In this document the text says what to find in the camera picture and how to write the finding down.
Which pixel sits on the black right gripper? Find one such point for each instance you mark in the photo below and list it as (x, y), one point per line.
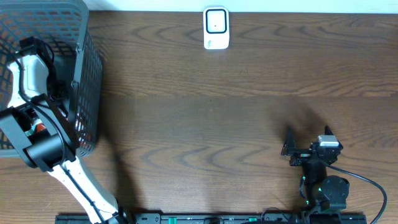
(304, 152)

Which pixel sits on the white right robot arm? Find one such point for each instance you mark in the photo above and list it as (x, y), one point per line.
(323, 192)

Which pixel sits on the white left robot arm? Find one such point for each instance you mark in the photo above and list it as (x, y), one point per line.
(36, 125)

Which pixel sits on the white barcode scanner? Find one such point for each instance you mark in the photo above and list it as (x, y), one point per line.
(216, 34)

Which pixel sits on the grey plastic mesh basket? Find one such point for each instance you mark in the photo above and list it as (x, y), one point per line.
(64, 26)

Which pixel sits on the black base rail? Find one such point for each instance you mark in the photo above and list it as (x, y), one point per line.
(155, 218)

